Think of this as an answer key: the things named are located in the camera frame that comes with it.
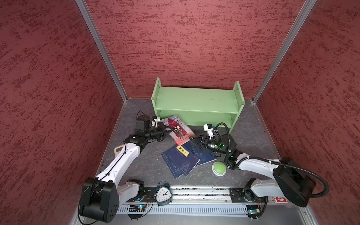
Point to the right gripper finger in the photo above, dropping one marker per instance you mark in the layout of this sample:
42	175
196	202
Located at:
199	146
196	138

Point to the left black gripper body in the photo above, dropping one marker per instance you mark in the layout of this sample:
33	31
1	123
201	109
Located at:
158	132

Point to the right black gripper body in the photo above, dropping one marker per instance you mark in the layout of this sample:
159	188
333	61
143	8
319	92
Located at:
213	145

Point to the pink illustrated book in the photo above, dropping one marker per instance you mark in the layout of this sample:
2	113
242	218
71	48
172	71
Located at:
181	133

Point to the blue book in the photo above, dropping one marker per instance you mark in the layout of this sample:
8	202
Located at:
174	169
204	156
184	159

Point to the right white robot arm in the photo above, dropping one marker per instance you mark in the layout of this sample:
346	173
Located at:
284	178

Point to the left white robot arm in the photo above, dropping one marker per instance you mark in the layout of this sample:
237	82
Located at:
102	196

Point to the green push button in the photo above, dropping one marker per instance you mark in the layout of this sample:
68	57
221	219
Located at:
219	168

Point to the green wooden shelf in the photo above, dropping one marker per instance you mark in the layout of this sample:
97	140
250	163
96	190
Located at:
197	106

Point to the cream calculator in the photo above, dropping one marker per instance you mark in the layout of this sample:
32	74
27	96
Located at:
119	150

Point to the teal alarm clock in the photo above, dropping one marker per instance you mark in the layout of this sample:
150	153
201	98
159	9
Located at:
163	194

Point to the right circuit board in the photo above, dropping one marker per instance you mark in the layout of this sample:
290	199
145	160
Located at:
253	211

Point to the circuit board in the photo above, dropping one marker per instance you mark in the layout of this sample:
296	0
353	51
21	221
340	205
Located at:
253	211
136	211

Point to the left circuit board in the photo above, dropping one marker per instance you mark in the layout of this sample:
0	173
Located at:
136	211

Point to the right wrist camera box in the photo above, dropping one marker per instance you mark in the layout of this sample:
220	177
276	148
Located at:
210	131

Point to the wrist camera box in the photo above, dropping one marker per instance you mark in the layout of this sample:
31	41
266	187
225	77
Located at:
145	122
210	131

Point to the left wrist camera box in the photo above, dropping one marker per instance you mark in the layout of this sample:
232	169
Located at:
145	122

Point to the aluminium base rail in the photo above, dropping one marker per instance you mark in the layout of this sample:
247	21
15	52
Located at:
199	201

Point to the left aluminium corner post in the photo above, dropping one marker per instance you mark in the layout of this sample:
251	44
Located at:
84	9

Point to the aluminium corner post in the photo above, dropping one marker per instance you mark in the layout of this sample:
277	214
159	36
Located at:
84	9
290	37

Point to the right aluminium corner post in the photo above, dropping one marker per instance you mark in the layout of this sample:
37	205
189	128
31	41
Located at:
290	37

